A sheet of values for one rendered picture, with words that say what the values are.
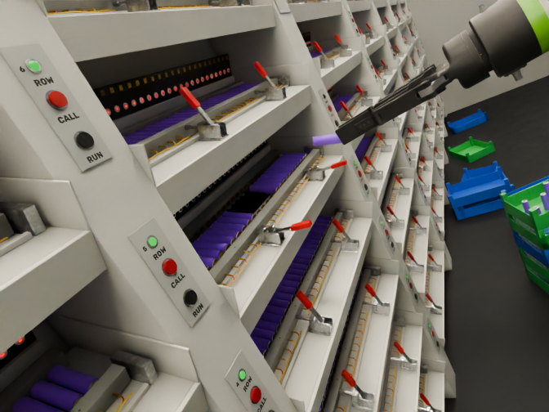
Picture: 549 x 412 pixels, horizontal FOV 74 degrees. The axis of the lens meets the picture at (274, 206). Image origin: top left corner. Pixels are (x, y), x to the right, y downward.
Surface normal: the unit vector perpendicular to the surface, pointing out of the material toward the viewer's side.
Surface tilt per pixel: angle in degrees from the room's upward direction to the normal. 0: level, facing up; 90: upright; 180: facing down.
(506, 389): 0
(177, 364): 90
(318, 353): 22
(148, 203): 90
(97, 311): 90
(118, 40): 112
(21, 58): 90
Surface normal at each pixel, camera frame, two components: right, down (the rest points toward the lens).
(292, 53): -0.37, 0.46
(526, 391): -0.46, -0.85
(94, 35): 0.92, 0.06
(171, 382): -0.13, -0.88
